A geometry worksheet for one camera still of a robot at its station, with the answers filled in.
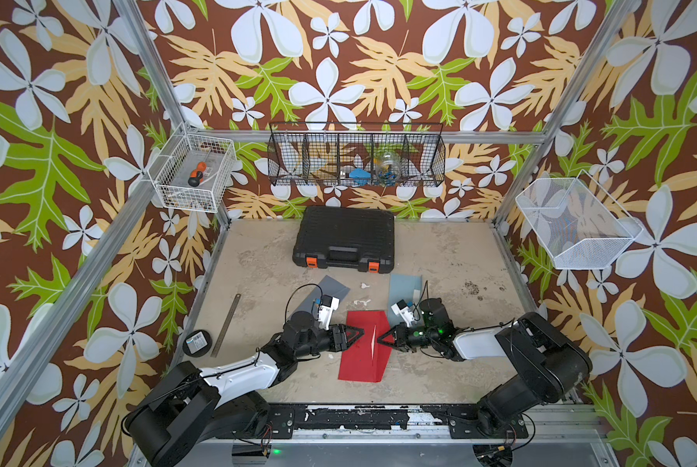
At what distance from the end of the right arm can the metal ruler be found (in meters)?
0.51

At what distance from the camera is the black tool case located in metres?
1.01

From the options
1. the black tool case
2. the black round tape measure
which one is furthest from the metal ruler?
the black tool case

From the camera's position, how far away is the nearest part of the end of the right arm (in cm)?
78

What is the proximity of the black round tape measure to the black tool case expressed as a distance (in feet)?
1.24

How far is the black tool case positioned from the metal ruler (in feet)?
0.80

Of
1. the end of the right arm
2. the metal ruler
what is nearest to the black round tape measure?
the metal ruler

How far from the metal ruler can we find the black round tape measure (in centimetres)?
2

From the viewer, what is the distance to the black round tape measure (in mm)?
862

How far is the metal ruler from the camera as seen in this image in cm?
88

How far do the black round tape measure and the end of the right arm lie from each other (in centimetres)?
54

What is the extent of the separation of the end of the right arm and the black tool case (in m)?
0.25

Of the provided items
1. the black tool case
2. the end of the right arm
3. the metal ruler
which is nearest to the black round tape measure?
the metal ruler
